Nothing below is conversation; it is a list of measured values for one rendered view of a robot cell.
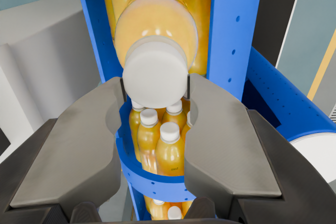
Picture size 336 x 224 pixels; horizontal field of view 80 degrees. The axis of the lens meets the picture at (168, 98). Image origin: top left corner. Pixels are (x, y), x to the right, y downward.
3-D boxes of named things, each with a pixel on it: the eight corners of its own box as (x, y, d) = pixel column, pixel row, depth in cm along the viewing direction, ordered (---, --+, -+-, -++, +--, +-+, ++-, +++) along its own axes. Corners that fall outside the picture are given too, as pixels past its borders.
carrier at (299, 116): (249, 32, 130) (207, 51, 137) (356, 117, 57) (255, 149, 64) (259, 68, 144) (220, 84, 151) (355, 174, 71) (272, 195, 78)
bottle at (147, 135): (164, 158, 60) (159, 108, 50) (172, 178, 55) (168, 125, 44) (140, 165, 58) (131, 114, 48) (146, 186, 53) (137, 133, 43)
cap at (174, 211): (180, 224, 57) (180, 221, 56) (167, 222, 58) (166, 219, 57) (181, 210, 60) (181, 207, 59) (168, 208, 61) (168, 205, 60)
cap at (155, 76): (114, 61, 13) (108, 74, 12) (161, 24, 12) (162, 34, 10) (151, 100, 15) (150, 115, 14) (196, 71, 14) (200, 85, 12)
